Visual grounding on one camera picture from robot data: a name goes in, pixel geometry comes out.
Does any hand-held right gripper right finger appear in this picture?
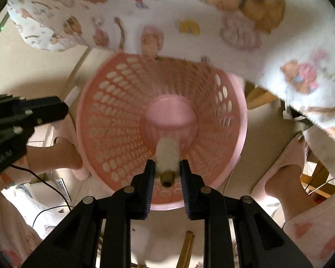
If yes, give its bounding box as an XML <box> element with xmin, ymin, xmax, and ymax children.
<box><xmin>181</xmin><ymin>160</ymin><xmax>313</xmax><ymax>268</ymax></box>

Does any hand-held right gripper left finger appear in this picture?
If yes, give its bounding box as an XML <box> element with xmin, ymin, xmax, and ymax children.
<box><xmin>22</xmin><ymin>160</ymin><xmax>156</xmax><ymax>268</ymax></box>

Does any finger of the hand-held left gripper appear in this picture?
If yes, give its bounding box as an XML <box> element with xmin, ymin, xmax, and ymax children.
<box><xmin>0</xmin><ymin>95</ymin><xmax>69</xmax><ymax>146</ymax></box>

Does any pink perforated plastic basket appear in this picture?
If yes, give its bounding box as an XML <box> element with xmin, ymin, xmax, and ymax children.
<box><xmin>76</xmin><ymin>53</ymin><xmax>248</xmax><ymax>211</ymax></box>

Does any person's left leg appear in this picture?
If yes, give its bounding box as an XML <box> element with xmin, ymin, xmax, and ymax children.
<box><xmin>26</xmin><ymin>137</ymin><xmax>83</xmax><ymax>171</ymax></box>

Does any person's leg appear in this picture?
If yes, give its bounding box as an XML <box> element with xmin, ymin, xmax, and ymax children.
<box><xmin>26</xmin><ymin>137</ymin><xmax>83</xmax><ymax>171</ymax></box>
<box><xmin>265</xmin><ymin>164</ymin><xmax>320</xmax><ymax>222</ymax></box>

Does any wooden stick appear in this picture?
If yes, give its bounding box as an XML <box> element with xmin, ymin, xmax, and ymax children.
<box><xmin>175</xmin><ymin>230</ymin><xmax>196</xmax><ymax>268</ymax></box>

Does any white plastic bag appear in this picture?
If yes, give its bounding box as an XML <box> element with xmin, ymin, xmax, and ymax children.
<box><xmin>1</xmin><ymin>182</ymin><xmax>71</xmax><ymax>229</ymax></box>

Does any white power strip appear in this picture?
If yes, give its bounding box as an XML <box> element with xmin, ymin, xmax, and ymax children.
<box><xmin>52</xmin><ymin>178</ymin><xmax>68</xmax><ymax>201</ymax></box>

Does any pink slipper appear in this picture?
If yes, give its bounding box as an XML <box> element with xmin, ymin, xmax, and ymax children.
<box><xmin>54</xmin><ymin>116</ymin><xmax>90</xmax><ymax>181</ymax></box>
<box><xmin>253</xmin><ymin>137</ymin><xmax>311</xmax><ymax>201</ymax></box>

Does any person's right leg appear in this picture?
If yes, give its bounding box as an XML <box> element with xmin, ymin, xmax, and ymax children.
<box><xmin>265</xmin><ymin>164</ymin><xmax>320</xmax><ymax>222</ymax></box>

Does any pink printed pajamas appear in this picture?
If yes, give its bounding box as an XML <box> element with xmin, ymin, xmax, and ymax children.
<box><xmin>0</xmin><ymin>156</ymin><xmax>335</xmax><ymax>268</ymax></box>

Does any bear print white blanket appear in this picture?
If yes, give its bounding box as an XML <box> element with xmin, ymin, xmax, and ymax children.
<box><xmin>7</xmin><ymin>0</ymin><xmax>335</xmax><ymax>151</ymax></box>

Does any black cable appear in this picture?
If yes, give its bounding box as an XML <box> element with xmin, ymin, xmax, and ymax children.
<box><xmin>10</xmin><ymin>164</ymin><xmax>73</xmax><ymax>227</ymax></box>

